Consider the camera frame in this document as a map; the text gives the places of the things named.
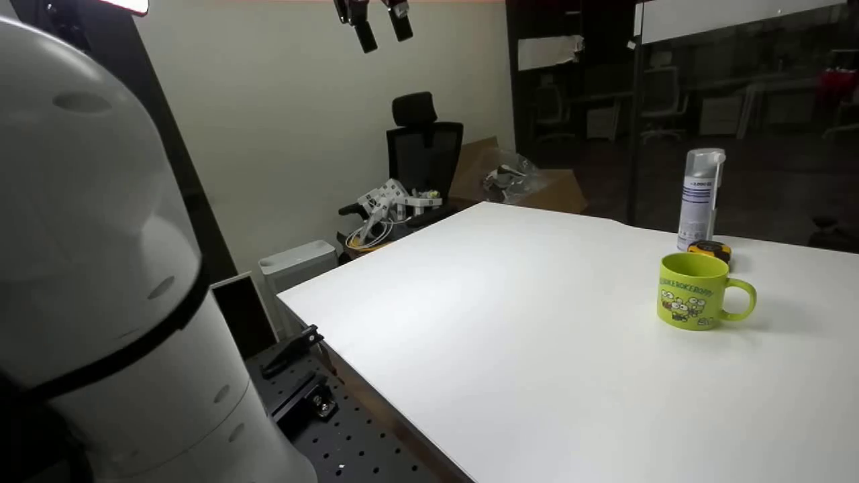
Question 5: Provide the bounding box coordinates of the yellow black tape measure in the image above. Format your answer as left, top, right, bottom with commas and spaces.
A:
686, 241, 732, 266

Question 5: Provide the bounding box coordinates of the cardboard box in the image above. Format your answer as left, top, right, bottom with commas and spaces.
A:
449, 137, 588, 216

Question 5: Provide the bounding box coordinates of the clear plastic bag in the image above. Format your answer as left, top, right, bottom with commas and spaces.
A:
481, 152, 544, 204

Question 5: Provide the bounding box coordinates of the green ceramic mug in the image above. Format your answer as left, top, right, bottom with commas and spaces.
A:
654, 252, 756, 331

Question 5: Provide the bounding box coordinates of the white black toy robot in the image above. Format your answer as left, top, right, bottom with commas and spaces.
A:
340, 177, 443, 248

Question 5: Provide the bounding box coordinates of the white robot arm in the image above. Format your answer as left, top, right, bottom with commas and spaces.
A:
0, 17, 384, 483

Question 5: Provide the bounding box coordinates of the grey box on floor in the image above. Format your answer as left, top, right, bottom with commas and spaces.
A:
257, 239, 337, 291

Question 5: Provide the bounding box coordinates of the black office chair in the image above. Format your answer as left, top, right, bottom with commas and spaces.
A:
384, 93, 463, 241

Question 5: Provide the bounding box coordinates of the white spray bottle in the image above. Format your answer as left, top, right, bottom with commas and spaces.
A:
677, 148, 728, 251

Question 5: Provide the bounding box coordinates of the black table clamp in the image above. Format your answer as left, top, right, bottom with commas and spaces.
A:
261, 326, 321, 380

